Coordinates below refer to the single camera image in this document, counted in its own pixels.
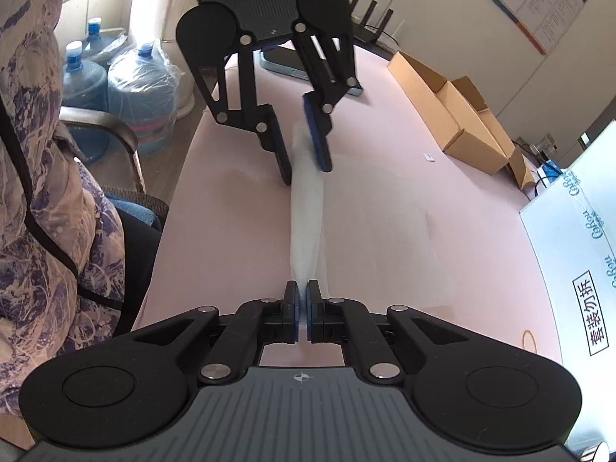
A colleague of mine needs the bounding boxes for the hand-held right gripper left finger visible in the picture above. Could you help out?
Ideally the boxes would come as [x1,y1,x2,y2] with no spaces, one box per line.
[130,280,301,386]

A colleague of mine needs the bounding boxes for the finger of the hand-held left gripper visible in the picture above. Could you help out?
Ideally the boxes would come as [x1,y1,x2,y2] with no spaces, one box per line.
[291,20,360,173]
[190,33,293,186]

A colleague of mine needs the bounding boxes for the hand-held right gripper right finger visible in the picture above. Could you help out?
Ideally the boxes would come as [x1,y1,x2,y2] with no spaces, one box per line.
[305,279,477,386]

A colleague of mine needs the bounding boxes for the blue flat device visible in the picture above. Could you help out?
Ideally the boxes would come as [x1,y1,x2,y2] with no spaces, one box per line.
[260,41,365,98]

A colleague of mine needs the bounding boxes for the black router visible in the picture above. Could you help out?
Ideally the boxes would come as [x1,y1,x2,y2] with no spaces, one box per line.
[346,0,402,56]

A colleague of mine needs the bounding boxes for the open cardboard box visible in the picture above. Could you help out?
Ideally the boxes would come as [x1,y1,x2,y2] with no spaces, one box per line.
[387,50,516,176]

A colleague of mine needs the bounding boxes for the blue water jug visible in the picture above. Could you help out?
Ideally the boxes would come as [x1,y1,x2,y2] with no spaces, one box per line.
[107,42,181,155]
[62,41,107,111]
[84,17,128,65]

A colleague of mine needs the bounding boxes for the person's dark pants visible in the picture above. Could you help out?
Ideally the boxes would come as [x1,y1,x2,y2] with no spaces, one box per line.
[113,204,167,340]

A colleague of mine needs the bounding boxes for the black office chair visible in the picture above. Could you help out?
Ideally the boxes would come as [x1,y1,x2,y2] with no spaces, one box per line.
[57,106,170,232]

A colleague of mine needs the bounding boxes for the light blue cardboard box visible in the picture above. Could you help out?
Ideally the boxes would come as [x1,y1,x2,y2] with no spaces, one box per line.
[519,120,616,462]

